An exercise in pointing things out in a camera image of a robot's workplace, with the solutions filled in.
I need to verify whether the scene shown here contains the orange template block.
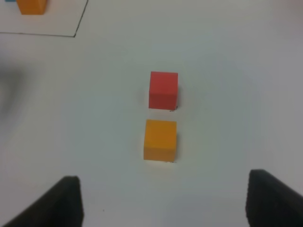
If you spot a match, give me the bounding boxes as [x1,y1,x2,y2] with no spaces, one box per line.
[16,0,47,15]

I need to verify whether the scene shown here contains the orange loose block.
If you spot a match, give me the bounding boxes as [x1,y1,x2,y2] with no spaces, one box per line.
[143,119,177,162]

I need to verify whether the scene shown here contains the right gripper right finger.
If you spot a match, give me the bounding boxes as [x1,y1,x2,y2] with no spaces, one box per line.
[245,169,303,227]

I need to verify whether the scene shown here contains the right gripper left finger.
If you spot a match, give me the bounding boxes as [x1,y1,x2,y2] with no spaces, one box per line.
[5,176,84,227]

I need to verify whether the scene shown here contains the red block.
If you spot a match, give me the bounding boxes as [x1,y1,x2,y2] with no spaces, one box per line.
[149,71,178,111]

